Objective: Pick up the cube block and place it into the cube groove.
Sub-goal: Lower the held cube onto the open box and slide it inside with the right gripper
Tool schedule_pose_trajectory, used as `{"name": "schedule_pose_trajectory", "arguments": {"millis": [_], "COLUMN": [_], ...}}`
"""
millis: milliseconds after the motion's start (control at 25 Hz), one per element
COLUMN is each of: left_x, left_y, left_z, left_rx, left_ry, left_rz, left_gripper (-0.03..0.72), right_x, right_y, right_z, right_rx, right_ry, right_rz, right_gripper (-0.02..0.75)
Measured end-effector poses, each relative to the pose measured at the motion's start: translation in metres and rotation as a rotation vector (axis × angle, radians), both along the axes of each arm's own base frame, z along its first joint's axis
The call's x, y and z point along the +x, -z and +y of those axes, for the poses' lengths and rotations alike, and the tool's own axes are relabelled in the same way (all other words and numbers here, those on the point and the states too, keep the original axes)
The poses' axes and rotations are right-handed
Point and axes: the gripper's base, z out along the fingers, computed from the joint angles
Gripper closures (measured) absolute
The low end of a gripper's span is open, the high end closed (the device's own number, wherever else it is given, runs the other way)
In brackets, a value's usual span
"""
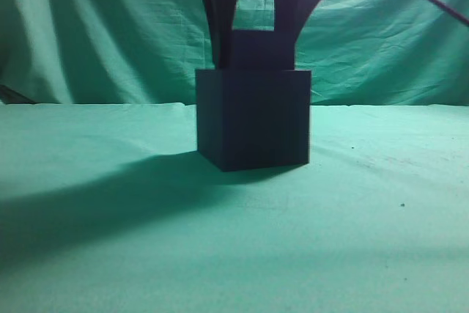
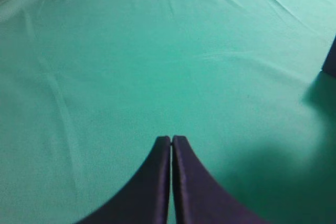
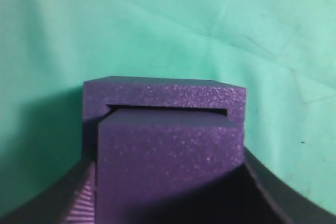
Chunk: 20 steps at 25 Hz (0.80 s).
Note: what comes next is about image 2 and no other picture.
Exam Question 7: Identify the green table cloth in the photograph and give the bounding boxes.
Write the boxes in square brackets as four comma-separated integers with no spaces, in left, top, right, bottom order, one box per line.
[1,0,335,223]

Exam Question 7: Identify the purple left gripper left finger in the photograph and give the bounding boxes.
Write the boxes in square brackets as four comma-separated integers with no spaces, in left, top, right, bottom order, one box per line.
[78,136,171,223]

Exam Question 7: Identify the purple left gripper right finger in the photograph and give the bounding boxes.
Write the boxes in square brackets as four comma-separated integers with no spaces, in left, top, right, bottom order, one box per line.
[172,135,267,223]

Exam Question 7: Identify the dark purple block board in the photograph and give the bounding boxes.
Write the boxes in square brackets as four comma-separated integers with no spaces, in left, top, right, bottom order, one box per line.
[322,38,336,78]

